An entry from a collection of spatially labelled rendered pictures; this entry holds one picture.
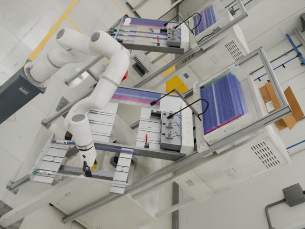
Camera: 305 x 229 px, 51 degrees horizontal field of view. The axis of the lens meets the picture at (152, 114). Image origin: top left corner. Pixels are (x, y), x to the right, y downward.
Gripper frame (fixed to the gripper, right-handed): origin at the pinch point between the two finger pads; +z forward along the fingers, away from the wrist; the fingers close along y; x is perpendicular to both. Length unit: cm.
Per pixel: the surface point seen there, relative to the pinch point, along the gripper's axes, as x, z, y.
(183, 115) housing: -44, 20, 76
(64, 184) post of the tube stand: 22.2, 21.2, 8.8
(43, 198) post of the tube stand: 38, 33, 8
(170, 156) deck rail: -36, 29, 43
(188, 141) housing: -48, 22, 49
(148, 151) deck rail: -22, 25, 42
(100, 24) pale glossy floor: 89, 45, 356
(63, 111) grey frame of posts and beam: 62, 39, 110
